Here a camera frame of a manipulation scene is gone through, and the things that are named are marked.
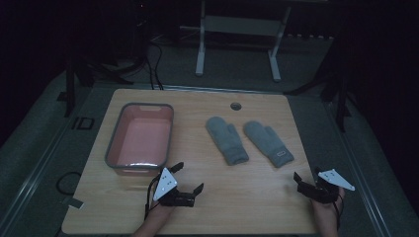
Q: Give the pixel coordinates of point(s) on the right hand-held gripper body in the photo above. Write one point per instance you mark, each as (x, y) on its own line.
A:
(324, 191)

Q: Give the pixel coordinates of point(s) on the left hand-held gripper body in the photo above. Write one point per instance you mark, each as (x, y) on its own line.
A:
(165, 184)

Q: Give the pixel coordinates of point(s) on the pink basin with grey rim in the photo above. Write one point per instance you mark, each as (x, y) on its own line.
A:
(141, 140)

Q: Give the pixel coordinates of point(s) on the grey mitten with label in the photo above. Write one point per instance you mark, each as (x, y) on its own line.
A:
(268, 142)

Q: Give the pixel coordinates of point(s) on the plain grey mitten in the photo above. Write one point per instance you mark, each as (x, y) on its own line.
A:
(227, 140)

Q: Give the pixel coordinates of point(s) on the person's right hand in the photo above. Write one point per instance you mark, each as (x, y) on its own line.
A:
(326, 212)

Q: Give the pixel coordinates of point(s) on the person's left hand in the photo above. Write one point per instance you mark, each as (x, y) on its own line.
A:
(159, 212)

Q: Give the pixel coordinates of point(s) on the black stand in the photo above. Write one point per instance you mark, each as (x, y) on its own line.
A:
(341, 95)
(69, 89)

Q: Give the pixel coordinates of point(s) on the grey tape piece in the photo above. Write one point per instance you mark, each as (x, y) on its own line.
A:
(74, 203)

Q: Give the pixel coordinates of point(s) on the white metal desk frame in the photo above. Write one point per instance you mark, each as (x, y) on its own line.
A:
(242, 26)

